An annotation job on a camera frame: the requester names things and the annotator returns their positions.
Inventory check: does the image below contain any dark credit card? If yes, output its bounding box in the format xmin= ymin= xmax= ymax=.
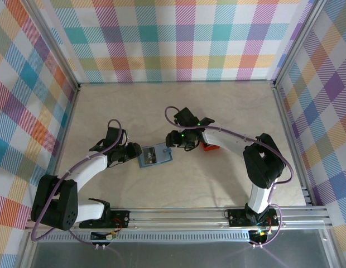
xmin=143 ymin=147 xmax=159 ymax=165

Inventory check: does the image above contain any blue card holder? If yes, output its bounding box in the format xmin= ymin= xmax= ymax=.
xmin=138 ymin=142 xmax=174 ymax=169

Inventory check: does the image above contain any grey metal panel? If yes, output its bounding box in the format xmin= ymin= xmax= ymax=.
xmin=30 ymin=241 xmax=330 ymax=268

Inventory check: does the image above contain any thin aluminium back rail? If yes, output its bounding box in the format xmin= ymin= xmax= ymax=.
xmin=78 ymin=80 xmax=276 ymax=85

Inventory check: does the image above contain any aluminium side rail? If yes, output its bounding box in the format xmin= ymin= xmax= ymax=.
xmin=272 ymin=83 xmax=313 ymax=207
xmin=44 ymin=85 xmax=81 ymax=209

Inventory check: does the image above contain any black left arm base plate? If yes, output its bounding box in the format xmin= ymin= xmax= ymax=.
xmin=79 ymin=209 xmax=131 ymax=229

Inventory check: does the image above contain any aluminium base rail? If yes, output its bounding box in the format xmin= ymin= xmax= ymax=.
xmin=24 ymin=205 xmax=333 ymax=233

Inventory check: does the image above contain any slotted metal cable duct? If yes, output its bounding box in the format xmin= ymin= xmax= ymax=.
xmin=39 ymin=233 xmax=254 ymax=244

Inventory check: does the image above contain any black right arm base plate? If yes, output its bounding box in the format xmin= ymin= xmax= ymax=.
xmin=227 ymin=208 xmax=280 ymax=227

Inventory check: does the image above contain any aluminium frame post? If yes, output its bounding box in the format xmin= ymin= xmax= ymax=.
xmin=27 ymin=0 xmax=81 ymax=92
xmin=272 ymin=0 xmax=329 ymax=89

